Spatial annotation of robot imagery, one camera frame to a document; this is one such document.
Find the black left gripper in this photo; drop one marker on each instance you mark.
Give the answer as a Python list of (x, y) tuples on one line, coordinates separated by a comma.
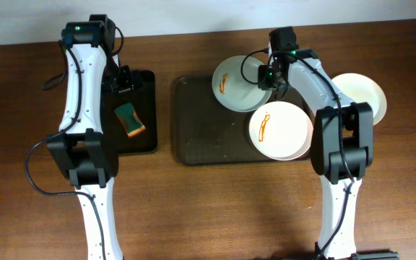
[(123, 84)]

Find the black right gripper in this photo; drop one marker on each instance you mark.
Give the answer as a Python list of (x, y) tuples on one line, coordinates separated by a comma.
[(278, 89)]

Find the green and orange sponge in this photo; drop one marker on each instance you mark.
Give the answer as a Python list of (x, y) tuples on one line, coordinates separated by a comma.
[(128, 117)]

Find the cream white plate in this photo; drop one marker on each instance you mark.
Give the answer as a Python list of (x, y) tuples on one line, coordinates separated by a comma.
[(363, 89)]

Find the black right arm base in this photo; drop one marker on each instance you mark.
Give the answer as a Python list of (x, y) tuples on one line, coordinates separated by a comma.
[(374, 255)]

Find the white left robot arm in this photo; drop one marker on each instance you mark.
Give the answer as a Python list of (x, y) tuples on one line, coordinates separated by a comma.
[(81, 151)]

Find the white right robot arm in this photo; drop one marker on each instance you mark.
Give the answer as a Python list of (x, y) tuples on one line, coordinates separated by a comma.
[(341, 146)]

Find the black rectangular water tray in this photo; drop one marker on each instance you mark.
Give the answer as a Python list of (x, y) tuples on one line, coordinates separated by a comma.
[(139, 91)]

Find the dark brown serving tray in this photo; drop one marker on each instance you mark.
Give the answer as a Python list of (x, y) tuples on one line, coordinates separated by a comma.
[(207, 133)]

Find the pale green plate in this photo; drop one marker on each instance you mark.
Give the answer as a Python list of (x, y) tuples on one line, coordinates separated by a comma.
[(233, 91)]

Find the pinkish white plate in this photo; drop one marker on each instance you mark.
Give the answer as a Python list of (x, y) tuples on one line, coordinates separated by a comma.
[(280, 131)]

